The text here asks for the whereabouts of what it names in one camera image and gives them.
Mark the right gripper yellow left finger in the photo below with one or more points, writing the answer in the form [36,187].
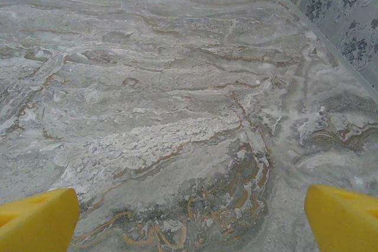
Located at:
[35,222]

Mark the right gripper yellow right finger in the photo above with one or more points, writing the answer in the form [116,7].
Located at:
[345,222]

